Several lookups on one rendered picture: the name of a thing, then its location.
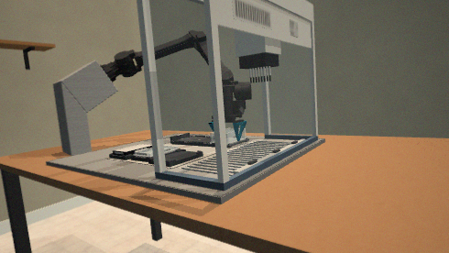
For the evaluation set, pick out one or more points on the white well plate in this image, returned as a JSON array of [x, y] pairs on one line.
[[144, 153]]

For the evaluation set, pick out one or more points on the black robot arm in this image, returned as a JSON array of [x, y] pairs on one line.
[[124, 62]]

